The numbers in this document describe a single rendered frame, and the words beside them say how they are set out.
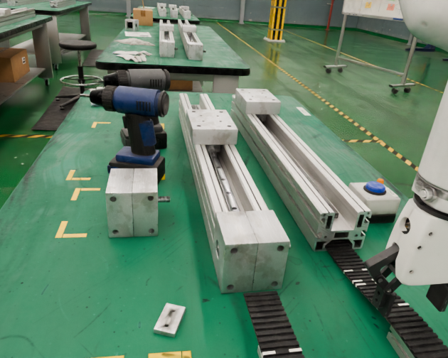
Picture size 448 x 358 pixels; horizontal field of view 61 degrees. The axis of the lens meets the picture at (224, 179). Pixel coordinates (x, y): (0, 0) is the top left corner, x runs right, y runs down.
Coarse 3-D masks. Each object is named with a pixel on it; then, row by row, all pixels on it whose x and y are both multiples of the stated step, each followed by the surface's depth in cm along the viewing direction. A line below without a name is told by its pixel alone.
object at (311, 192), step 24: (240, 120) 125; (264, 144) 102; (288, 144) 103; (264, 168) 100; (288, 168) 83; (312, 168) 88; (288, 192) 85; (312, 192) 74; (336, 192) 77; (312, 216) 71; (336, 216) 73; (360, 216) 71; (312, 240) 71; (360, 240) 73
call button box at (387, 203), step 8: (352, 184) 84; (360, 184) 84; (360, 192) 81; (368, 192) 81; (376, 192) 81; (384, 192) 81; (392, 192) 82; (368, 200) 78; (376, 200) 79; (384, 200) 79; (392, 200) 79; (368, 208) 79; (376, 208) 79; (384, 208) 80; (392, 208) 80; (376, 216) 80; (384, 216) 81; (392, 216) 81
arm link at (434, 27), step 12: (408, 0) 44; (420, 0) 42; (432, 0) 41; (444, 0) 41; (408, 12) 44; (420, 12) 43; (432, 12) 42; (444, 12) 41; (408, 24) 45; (420, 24) 43; (432, 24) 43; (444, 24) 42; (420, 36) 45; (432, 36) 44; (444, 36) 44; (444, 48) 47
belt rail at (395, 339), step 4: (392, 328) 53; (388, 332) 54; (392, 332) 54; (396, 332) 52; (388, 336) 54; (392, 336) 53; (396, 336) 52; (388, 340) 54; (392, 340) 53; (396, 340) 53; (400, 340) 51; (392, 344) 53; (396, 344) 52; (400, 344) 51; (404, 344) 50; (396, 348) 52; (400, 348) 51; (404, 348) 50; (400, 352) 51; (404, 352) 51; (408, 352) 49; (400, 356) 51; (404, 356) 50; (408, 356) 50; (412, 356) 49
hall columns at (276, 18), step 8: (272, 0) 989; (280, 0) 974; (272, 8) 989; (280, 8) 982; (272, 16) 990; (280, 16) 992; (272, 24) 998; (280, 24) 1001; (272, 32) 1007; (280, 32) 1010
